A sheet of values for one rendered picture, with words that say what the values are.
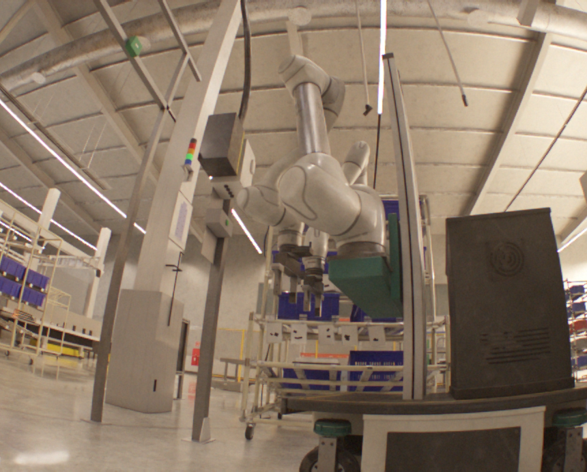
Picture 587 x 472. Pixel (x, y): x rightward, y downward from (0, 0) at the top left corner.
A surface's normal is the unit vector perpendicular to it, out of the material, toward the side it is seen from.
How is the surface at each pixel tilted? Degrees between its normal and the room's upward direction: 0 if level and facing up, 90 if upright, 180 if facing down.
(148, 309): 90
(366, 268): 90
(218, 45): 90
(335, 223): 158
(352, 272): 90
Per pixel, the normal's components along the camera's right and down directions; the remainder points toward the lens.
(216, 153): -0.15, -0.40
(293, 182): -0.73, -0.22
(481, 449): -0.39, -0.38
